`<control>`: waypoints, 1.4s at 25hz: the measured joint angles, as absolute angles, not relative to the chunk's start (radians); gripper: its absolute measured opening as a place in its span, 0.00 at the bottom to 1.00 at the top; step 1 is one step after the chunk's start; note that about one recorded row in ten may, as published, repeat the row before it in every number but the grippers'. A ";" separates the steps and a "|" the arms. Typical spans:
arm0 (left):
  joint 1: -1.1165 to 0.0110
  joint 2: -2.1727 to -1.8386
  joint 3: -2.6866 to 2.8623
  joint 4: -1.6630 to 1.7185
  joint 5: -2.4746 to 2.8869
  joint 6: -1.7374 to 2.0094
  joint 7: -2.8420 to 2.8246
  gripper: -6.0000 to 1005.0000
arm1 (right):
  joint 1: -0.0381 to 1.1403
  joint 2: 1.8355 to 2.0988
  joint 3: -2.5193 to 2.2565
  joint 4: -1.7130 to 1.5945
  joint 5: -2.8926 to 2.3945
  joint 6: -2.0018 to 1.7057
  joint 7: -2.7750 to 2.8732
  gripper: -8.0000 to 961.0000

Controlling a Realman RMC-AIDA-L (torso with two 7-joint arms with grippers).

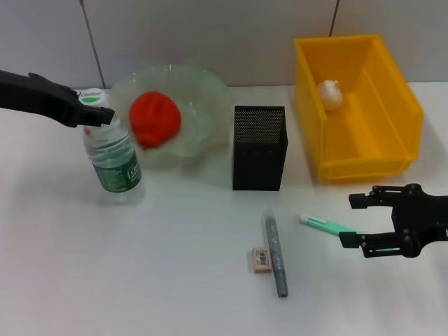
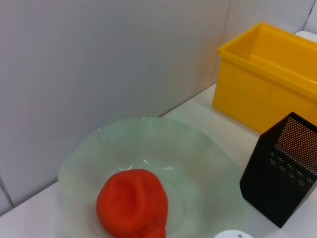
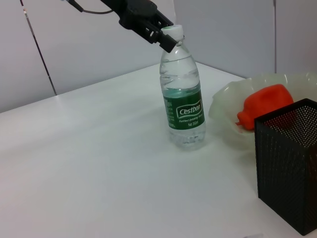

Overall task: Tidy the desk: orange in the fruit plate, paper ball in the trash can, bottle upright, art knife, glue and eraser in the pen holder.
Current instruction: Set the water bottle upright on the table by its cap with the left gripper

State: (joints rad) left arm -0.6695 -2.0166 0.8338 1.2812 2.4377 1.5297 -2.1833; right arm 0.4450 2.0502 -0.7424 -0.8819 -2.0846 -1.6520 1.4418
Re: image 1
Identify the white paper ball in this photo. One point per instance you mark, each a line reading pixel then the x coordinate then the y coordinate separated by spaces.
pixel 330 94

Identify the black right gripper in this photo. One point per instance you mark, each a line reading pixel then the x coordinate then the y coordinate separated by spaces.
pixel 423 220

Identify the clear water bottle green label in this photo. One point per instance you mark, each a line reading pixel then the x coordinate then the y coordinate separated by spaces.
pixel 115 168

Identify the yellow plastic bin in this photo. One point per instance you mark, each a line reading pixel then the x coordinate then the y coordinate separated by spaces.
pixel 367 140

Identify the wavy clear glass fruit plate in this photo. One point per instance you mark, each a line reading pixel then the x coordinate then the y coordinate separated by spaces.
pixel 196 91

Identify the grey pen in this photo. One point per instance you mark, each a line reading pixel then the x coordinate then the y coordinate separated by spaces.
pixel 276 255

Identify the mint green pen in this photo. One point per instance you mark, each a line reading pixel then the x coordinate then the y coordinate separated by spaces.
pixel 322 224

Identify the beige eraser with barcode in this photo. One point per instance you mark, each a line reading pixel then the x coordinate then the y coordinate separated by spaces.
pixel 262 260

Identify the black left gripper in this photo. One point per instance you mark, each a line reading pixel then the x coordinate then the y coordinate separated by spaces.
pixel 35 94

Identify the black mesh pen holder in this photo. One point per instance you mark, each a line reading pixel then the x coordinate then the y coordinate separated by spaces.
pixel 259 168

